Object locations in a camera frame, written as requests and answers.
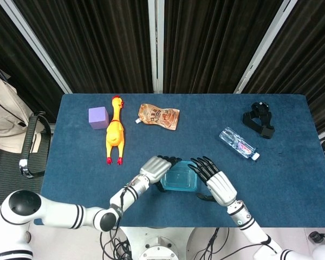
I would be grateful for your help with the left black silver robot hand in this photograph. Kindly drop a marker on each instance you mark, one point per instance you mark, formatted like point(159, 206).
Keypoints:
point(154, 166)

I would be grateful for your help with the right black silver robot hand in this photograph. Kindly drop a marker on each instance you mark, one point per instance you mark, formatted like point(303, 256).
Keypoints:
point(222, 189)

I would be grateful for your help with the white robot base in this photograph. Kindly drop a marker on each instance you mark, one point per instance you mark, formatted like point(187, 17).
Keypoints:
point(157, 243)

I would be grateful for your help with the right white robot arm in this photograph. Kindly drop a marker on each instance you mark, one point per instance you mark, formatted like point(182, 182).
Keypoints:
point(246, 219)

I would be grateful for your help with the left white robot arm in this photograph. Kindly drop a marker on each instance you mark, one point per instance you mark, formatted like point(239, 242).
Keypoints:
point(59, 214)

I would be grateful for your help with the clear plastic water bottle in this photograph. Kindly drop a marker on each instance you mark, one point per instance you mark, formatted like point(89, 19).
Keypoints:
point(237, 142)

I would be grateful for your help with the orange spouted food pouch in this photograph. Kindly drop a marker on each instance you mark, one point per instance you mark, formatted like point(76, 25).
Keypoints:
point(159, 116)

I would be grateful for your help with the yellow rubber chicken toy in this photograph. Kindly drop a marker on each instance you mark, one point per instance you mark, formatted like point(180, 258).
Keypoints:
point(114, 135)

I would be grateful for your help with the blue felt table mat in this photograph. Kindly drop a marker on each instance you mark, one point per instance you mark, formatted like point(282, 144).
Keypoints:
point(84, 189)

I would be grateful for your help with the purple foam cube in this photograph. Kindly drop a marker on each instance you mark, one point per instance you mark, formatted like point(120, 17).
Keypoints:
point(98, 116)

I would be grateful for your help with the black chair caster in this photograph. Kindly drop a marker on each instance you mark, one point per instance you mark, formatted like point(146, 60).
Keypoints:
point(315, 237)

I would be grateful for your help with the black office chair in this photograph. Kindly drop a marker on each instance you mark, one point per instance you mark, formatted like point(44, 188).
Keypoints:
point(33, 143)

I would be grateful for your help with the black pleated curtain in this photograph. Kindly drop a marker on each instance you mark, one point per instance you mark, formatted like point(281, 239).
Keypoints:
point(314, 62)
point(97, 46)
point(8, 54)
point(214, 46)

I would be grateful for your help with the white metal frame post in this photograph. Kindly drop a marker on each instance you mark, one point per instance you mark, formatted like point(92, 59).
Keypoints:
point(35, 46)
point(268, 46)
point(155, 46)

